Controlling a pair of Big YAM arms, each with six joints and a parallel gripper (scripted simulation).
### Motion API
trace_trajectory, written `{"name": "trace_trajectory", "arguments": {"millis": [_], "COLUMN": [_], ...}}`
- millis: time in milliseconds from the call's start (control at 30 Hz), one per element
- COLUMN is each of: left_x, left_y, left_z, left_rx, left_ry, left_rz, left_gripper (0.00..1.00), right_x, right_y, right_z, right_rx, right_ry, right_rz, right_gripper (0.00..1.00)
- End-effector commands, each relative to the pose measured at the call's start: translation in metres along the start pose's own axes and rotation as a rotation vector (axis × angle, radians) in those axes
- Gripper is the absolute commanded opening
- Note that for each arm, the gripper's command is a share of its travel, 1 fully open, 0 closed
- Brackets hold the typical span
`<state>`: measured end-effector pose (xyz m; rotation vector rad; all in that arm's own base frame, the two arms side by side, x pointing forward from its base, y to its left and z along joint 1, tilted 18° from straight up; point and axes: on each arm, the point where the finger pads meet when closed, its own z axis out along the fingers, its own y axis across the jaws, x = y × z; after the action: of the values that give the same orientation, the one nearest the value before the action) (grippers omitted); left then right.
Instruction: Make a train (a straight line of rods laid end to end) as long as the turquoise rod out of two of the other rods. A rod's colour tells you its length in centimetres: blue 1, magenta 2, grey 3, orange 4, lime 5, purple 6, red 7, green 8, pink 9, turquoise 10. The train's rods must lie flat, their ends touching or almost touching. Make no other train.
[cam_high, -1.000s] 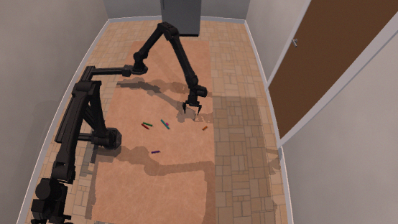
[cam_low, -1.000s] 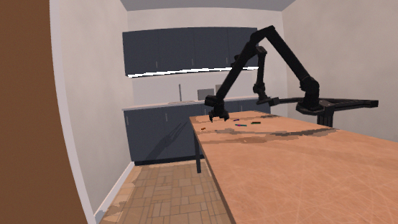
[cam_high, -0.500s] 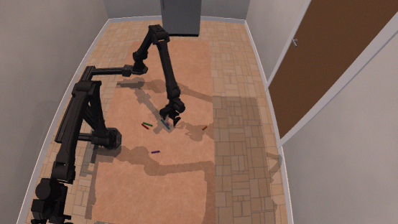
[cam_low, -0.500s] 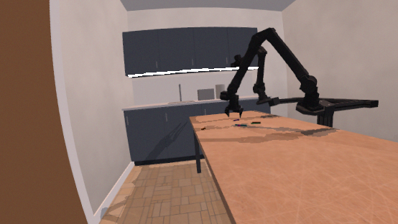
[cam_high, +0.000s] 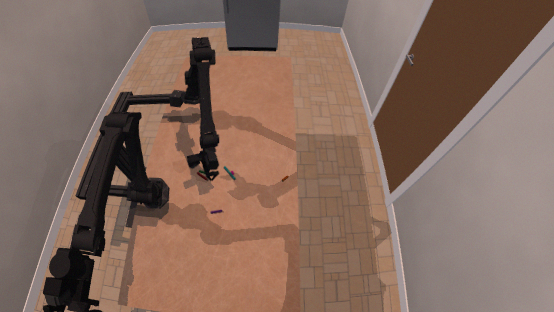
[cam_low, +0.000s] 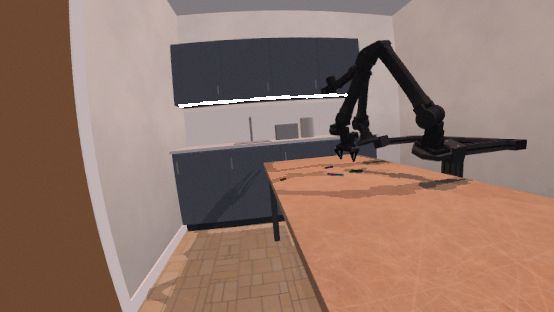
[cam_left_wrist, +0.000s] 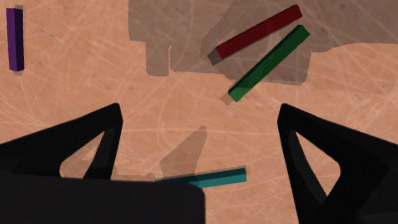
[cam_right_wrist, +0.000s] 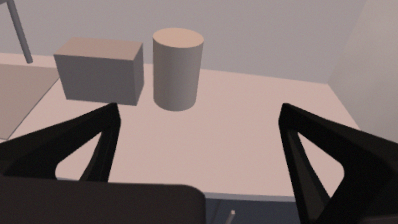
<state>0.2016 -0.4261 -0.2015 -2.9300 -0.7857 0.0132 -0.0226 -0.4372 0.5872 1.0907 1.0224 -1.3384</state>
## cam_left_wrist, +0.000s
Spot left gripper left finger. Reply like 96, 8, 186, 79
0, 103, 123, 180

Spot green rod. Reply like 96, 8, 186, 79
228, 25, 310, 103

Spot turquoise rod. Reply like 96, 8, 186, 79
158, 168, 247, 188

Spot dark red rod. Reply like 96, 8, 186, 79
216, 5, 303, 59

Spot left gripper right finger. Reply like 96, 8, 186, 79
277, 103, 398, 224

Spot purple rod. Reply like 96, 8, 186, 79
6, 8, 25, 72

